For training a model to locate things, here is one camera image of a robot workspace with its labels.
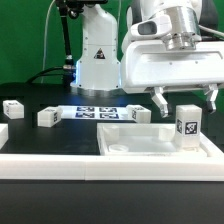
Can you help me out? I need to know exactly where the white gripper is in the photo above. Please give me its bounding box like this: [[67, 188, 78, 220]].
[[121, 40, 224, 118]]

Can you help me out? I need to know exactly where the white square table top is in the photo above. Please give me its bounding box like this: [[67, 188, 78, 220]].
[[97, 123, 224, 158]]

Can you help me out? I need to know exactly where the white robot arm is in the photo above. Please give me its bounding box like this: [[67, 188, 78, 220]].
[[71, 0, 224, 117]]

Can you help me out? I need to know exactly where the sheet of fiducial markers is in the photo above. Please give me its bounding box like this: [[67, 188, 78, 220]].
[[60, 105, 129, 120]]

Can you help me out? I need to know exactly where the white fence obstacle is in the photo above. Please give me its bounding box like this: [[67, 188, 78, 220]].
[[0, 127, 224, 182]]

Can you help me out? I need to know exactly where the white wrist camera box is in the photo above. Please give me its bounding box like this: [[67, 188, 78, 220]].
[[130, 15, 172, 41]]

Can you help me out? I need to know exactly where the black camera pole with cables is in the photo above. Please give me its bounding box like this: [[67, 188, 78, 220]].
[[26, 0, 108, 86]]

